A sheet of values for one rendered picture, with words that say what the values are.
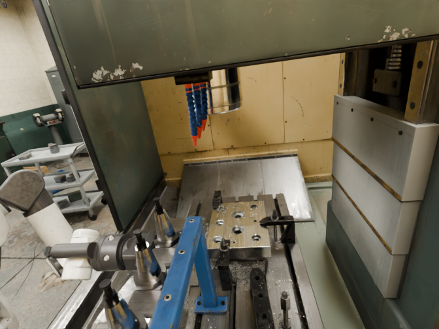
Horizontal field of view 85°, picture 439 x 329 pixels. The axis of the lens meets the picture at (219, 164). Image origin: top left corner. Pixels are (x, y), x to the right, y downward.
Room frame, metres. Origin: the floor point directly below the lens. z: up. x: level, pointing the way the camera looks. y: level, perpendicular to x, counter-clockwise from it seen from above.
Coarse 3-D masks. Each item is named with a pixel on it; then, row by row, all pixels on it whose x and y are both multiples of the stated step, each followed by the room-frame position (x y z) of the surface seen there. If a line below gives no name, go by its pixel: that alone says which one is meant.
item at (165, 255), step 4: (156, 248) 0.44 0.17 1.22; (160, 248) 0.44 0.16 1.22; (164, 248) 0.44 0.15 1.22; (168, 248) 0.43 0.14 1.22; (172, 248) 0.43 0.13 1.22; (156, 252) 0.43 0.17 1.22; (160, 252) 0.42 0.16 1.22; (164, 252) 0.42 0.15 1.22; (168, 252) 0.42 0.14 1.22; (172, 252) 0.42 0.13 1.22; (156, 256) 0.41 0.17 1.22; (160, 256) 0.41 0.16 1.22; (164, 256) 0.41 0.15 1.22; (168, 256) 0.41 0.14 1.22; (172, 256) 0.41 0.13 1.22; (160, 260) 0.40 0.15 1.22; (164, 260) 0.40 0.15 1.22; (168, 260) 0.40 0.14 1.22; (168, 264) 0.39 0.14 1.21
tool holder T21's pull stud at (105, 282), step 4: (104, 280) 0.26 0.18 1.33; (108, 280) 0.26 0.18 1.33; (100, 284) 0.25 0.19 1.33; (104, 284) 0.25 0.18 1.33; (108, 284) 0.25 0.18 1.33; (100, 288) 0.25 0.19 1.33; (104, 288) 0.24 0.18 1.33; (108, 288) 0.25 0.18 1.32; (108, 292) 0.25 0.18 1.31; (112, 292) 0.25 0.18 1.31; (116, 292) 0.26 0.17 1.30; (104, 296) 0.25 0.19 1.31; (108, 296) 0.25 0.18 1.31; (112, 296) 0.25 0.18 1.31; (116, 296) 0.25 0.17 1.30; (108, 300) 0.24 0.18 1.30; (112, 300) 0.24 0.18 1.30; (116, 300) 0.25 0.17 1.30; (108, 304) 0.24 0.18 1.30; (112, 304) 0.24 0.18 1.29
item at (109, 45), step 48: (48, 0) 0.46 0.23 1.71; (96, 0) 0.44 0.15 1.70; (144, 0) 0.43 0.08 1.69; (192, 0) 0.42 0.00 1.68; (240, 0) 0.41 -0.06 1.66; (288, 0) 0.40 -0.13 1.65; (336, 0) 0.39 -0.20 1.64; (384, 0) 0.38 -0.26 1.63; (432, 0) 0.37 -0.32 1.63; (96, 48) 0.45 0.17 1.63; (144, 48) 0.43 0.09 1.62; (192, 48) 0.42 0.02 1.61; (240, 48) 0.41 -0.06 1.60; (288, 48) 0.40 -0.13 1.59; (336, 48) 0.40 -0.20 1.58
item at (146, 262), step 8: (136, 248) 0.36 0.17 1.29; (144, 248) 0.35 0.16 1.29; (136, 256) 0.35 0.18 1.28; (144, 256) 0.35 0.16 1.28; (152, 256) 0.36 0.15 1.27; (144, 264) 0.34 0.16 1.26; (152, 264) 0.35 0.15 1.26; (144, 272) 0.34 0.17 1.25; (152, 272) 0.34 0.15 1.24; (160, 272) 0.36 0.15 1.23; (144, 280) 0.34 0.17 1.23; (152, 280) 0.34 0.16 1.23
